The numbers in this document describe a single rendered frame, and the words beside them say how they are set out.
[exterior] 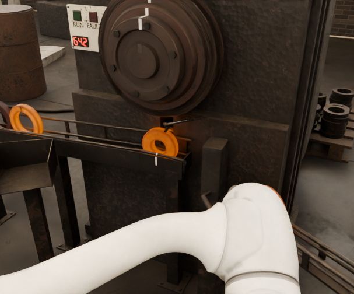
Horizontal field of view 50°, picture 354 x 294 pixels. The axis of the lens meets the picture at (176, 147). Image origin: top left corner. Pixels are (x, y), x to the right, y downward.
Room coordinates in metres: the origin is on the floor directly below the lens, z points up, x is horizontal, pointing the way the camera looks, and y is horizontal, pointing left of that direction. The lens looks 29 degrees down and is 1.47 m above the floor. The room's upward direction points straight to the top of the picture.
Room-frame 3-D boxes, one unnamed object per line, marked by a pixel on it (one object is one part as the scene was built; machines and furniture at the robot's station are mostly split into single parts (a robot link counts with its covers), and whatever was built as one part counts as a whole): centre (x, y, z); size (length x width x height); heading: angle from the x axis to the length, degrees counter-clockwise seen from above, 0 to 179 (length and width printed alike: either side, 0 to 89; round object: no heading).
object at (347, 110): (3.05, -0.93, 0.22); 1.20 x 0.81 x 0.44; 63
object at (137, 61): (1.26, 0.11, 1.11); 0.28 x 0.06 x 0.28; 65
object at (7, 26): (3.95, 1.74, 0.45); 0.59 x 0.59 x 0.89
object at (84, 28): (1.59, 0.33, 1.15); 0.26 x 0.02 x 0.18; 65
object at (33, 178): (1.33, 0.65, 0.36); 0.26 x 0.20 x 0.72; 100
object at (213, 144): (1.27, -0.15, 0.68); 0.11 x 0.08 x 0.24; 155
